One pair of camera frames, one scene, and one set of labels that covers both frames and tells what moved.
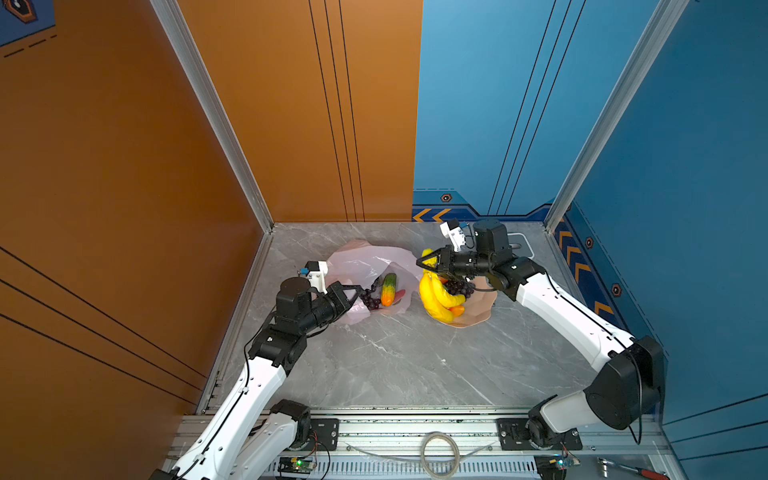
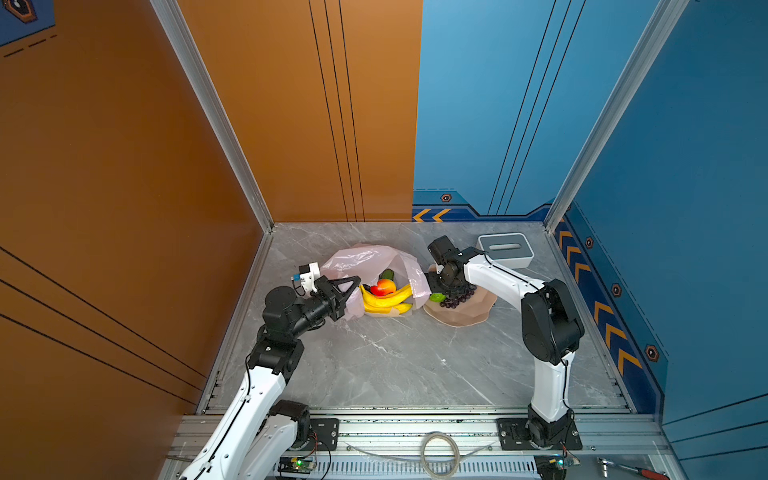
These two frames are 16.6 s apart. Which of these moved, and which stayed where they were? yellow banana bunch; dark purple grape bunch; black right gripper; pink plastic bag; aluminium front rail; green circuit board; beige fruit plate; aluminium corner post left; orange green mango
Moved: black right gripper; pink plastic bag; yellow banana bunch; orange green mango; dark purple grape bunch
Stayed: beige fruit plate; aluminium corner post left; green circuit board; aluminium front rail
